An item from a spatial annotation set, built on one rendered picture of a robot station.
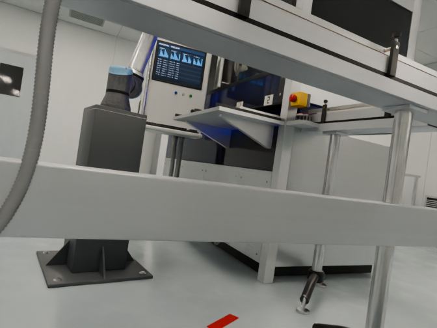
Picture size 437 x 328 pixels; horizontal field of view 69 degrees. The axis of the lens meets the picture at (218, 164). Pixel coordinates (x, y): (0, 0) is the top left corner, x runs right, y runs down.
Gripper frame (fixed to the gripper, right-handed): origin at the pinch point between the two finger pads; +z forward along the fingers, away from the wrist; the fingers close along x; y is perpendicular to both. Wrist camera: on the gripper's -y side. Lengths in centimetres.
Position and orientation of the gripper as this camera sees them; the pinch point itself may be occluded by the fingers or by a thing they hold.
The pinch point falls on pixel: (236, 73)
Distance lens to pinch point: 177.4
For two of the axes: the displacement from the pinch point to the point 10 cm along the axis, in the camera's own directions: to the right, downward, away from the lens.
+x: -4.5, -0.6, 8.9
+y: 8.8, 1.3, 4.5
